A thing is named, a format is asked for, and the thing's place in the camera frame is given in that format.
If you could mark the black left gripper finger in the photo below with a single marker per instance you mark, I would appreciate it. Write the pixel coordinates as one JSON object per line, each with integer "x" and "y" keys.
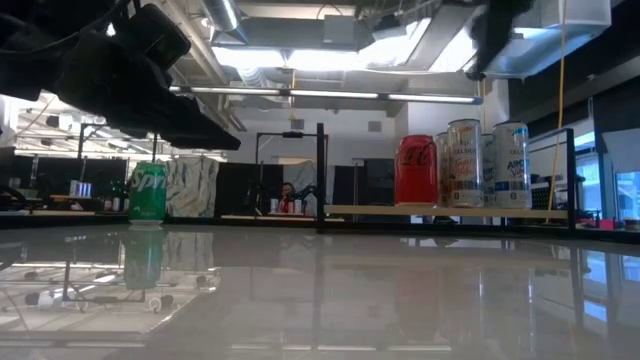
{"x": 190, "y": 130}
{"x": 132, "y": 133}

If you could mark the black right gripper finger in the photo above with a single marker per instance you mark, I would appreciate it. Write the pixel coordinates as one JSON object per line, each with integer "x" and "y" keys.
{"x": 492, "y": 45}

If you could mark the green Sprite can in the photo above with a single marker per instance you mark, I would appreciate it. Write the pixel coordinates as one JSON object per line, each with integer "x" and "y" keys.
{"x": 147, "y": 200}

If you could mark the white pineapple Celsius can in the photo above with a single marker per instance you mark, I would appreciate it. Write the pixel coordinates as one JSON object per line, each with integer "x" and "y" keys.
{"x": 465, "y": 165}

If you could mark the white blue Arctic Celsius can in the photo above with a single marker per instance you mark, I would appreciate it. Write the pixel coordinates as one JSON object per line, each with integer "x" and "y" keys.
{"x": 488, "y": 170}
{"x": 511, "y": 170}

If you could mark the white yellow Celsius can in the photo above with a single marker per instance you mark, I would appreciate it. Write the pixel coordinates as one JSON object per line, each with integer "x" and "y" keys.
{"x": 442, "y": 170}

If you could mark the red cola can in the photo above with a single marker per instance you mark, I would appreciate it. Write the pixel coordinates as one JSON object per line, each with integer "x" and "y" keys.
{"x": 416, "y": 175}

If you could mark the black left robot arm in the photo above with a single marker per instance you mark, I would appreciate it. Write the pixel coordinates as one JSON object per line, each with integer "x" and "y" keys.
{"x": 25, "y": 60}

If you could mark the black screen panel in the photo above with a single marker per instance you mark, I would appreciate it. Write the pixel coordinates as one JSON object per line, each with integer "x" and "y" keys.
{"x": 107, "y": 175}

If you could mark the white green patterned cloth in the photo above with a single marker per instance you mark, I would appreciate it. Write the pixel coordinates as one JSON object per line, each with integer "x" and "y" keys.
{"x": 192, "y": 187}

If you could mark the white ceiling hood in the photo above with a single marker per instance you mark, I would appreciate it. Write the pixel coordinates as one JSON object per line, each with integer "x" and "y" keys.
{"x": 560, "y": 45}

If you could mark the black partition panel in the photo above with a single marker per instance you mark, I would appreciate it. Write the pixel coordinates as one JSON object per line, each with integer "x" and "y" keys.
{"x": 235, "y": 190}

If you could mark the person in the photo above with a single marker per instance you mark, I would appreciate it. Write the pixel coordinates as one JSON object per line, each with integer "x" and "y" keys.
{"x": 287, "y": 192}

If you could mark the smooth silver ceiling pipe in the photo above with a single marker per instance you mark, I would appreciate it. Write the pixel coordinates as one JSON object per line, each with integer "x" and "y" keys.
{"x": 222, "y": 15}

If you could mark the gray ceiling box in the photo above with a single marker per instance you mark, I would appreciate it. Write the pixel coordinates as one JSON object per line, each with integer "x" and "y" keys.
{"x": 340, "y": 32}

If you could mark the long ceiling tube light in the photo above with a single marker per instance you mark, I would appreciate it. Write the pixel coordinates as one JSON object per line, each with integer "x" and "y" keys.
{"x": 340, "y": 94}

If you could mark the black cabinet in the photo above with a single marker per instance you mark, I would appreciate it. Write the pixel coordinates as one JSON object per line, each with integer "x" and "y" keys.
{"x": 380, "y": 185}

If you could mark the glowing blue window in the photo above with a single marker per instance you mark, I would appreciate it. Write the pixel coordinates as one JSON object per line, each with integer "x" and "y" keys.
{"x": 629, "y": 195}

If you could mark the small red box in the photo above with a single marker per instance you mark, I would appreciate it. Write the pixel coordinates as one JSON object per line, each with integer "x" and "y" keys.
{"x": 607, "y": 224}

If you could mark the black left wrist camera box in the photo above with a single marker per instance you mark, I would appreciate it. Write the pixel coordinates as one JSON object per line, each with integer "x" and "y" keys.
{"x": 155, "y": 35}

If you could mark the black metal frame stand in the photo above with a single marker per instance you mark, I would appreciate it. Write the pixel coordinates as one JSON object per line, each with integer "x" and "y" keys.
{"x": 292, "y": 134}

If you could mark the gray wall vent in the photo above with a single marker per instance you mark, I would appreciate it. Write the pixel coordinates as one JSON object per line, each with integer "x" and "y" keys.
{"x": 375, "y": 126}
{"x": 297, "y": 124}

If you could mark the black frame wooden shelf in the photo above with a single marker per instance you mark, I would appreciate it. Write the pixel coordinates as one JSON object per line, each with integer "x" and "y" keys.
{"x": 360, "y": 210}

